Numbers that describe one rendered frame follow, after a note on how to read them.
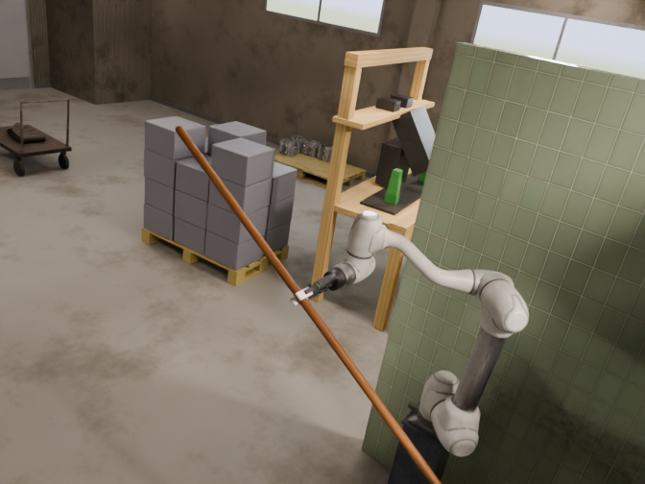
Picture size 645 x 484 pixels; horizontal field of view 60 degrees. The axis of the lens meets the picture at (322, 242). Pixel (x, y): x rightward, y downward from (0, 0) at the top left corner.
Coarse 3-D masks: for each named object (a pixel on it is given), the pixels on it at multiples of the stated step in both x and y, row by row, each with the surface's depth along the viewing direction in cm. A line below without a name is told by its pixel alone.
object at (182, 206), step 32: (160, 128) 527; (192, 128) 537; (224, 128) 553; (256, 128) 571; (160, 160) 540; (192, 160) 538; (224, 160) 497; (256, 160) 495; (160, 192) 555; (192, 192) 531; (256, 192) 512; (288, 192) 561; (160, 224) 568; (192, 224) 545; (224, 224) 520; (256, 224) 531; (288, 224) 583; (192, 256) 560; (224, 256) 534; (256, 256) 552
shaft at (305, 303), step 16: (176, 128) 207; (192, 144) 205; (208, 176) 202; (224, 192) 200; (240, 208) 199; (256, 240) 195; (272, 256) 193; (304, 304) 189; (320, 320) 187; (336, 352) 185; (352, 368) 183; (368, 384) 182; (384, 416) 179; (400, 432) 177; (416, 448) 176; (416, 464) 176; (432, 480) 173
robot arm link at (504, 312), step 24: (504, 288) 209; (504, 312) 201; (528, 312) 204; (480, 336) 216; (504, 336) 209; (480, 360) 216; (480, 384) 220; (432, 408) 242; (456, 408) 227; (456, 432) 225
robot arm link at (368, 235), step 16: (352, 224) 206; (368, 224) 201; (352, 240) 205; (368, 240) 203; (384, 240) 204; (400, 240) 208; (368, 256) 207; (416, 256) 212; (432, 272) 216; (448, 272) 220; (464, 272) 220; (464, 288) 220
